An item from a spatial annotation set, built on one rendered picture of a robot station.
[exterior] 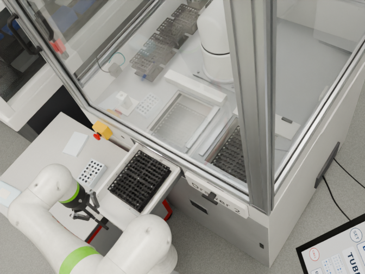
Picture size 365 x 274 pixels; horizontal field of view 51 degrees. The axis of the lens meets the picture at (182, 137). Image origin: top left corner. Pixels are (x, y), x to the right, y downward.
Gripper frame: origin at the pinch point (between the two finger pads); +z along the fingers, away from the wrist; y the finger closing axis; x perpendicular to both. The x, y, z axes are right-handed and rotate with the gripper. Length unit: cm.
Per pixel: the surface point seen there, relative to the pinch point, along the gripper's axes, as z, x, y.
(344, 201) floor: 93, 74, -95
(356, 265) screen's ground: -18, 89, -31
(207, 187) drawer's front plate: 0.7, 31.6, -33.7
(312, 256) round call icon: -8, 77, -30
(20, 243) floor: 93, -88, 41
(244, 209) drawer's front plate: 1, 49, -34
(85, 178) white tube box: 13.6, -25.4, -10.9
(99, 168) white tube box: 13.6, -22.7, -18.7
